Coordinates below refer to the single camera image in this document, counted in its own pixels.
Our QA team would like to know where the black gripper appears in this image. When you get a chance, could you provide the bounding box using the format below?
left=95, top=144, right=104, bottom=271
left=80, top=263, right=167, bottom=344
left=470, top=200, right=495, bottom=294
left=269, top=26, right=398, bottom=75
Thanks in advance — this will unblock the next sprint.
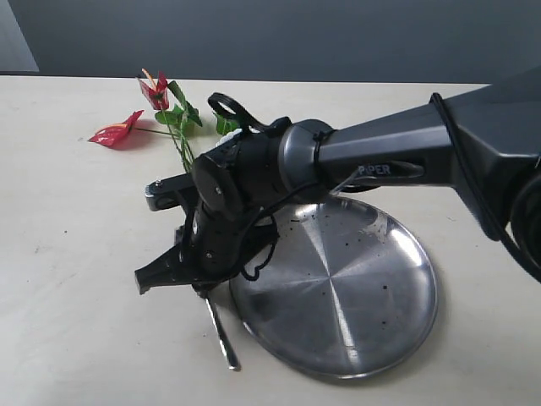
left=134, top=173, right=279, bottom=295

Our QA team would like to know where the red anthurium artificial plant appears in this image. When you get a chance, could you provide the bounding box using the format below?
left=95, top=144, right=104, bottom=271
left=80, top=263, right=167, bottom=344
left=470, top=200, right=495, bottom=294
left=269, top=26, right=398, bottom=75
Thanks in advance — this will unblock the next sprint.
left=87, top=68, right=241, bottom=174

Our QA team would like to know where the long silver metal spoon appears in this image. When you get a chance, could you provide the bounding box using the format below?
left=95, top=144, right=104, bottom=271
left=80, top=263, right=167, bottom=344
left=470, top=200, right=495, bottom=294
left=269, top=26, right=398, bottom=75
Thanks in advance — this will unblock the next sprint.
left=199, top=286, right=242, bottom=372

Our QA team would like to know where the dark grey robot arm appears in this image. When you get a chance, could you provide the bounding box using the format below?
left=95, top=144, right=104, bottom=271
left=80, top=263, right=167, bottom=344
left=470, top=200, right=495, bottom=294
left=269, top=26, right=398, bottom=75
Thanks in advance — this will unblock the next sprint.
left=134, top=69, right=540, bottom=293

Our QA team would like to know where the white scalloped flower pot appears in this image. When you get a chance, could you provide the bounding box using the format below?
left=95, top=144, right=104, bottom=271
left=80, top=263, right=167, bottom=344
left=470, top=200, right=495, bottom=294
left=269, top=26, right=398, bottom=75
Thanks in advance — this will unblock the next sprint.
left=216, top=129, right=242, bottom=146

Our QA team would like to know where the round stainless steel plate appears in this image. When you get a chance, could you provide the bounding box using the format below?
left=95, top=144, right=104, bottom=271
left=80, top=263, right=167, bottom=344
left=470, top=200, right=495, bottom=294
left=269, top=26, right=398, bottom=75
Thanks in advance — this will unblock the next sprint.
left=229, top=197, right=439, bottom=380

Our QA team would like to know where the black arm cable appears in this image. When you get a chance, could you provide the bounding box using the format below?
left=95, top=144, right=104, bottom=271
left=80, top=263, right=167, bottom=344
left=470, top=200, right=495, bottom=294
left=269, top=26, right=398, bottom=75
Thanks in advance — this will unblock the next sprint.
left=182, top=92, right=541, bottom=285

